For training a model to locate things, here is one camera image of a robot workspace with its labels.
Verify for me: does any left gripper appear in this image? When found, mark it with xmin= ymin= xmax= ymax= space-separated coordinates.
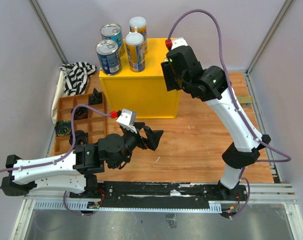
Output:
xmin=112 ymin=122 xmax=164 ymax=169

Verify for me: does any colourful tall can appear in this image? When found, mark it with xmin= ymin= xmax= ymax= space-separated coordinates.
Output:
xmin=125 ymin=32 xmax=146 ymax=72

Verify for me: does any white lid clear jar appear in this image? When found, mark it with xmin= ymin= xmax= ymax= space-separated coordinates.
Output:
xmin=129 ymin=16 xmax=148 ymax=54

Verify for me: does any dark blue tin can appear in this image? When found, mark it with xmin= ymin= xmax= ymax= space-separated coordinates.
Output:
xmin=96 ymin=39 xmax=122 ymax=76

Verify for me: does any blue label tin can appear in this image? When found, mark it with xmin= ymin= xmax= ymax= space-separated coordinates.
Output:
xmin=100 ymin=23 xmax=125 ymax=56

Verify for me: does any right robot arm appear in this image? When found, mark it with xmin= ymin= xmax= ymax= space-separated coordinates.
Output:
xmin=161 ymin=45 xmax=271 ymax=200

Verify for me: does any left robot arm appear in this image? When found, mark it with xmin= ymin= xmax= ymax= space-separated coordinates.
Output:
xmin=0 ymin=122 xmax=164 ymax=198

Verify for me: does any yellow wooden box counter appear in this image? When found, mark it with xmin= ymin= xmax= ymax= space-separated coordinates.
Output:
xmin=99 ymin=38 xmax=180 ymax=119

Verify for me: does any black folded cloth top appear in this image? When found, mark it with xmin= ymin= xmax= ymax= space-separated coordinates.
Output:
xmin=88 ymin=88 xmax=103 ymax=105

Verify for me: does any black rolled cloth lower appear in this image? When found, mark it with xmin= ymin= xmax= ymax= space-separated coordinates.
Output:
xmin=75 ymin=130 xmax=89 ymax=146

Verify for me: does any black rolled cloth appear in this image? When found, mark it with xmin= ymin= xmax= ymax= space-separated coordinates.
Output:
xmin=75 ymin=130 xmax=89 ymax=146
xmin=73 ymin=106 xmax=88 ymax=121

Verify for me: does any black rolled cloth middle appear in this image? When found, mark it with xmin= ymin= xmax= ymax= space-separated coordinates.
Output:
xmin=73 ymin=106 xmax=88 ymax=121

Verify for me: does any gold rectangular tin can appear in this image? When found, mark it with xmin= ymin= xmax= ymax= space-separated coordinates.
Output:
xmin=237 ymin=95 xmax=253 ymax=108

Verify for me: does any blue yellow rolled cloth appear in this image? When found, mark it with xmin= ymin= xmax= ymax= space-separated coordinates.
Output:
xmin=54 ymin=120 xmax=72 ymax=137

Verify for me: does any black white striped cloth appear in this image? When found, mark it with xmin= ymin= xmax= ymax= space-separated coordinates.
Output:
xmin=59 ymin=62 xmax=97 ymax=96

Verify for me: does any white cloth roll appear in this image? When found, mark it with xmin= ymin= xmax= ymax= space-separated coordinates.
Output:
xmin=51 ymin=70 xmax=66 ymax=125

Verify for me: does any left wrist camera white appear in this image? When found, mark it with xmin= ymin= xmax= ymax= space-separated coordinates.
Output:
xmin=109 ymin=108 xmax=138 ymax=134

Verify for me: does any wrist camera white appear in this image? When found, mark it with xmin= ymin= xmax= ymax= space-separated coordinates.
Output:
xmin=109 ymin=108 xmax=138 ymax=134
xmin=165 ymin=37 xmax=188 ymax=51

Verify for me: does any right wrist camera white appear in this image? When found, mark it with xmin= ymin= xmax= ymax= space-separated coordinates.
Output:
xmin=165 ymin=37 xmax=188 ymax=51

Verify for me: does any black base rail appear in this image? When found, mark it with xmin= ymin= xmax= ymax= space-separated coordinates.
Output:
xmin=69 ymin=181 xmax=248 ymax=210

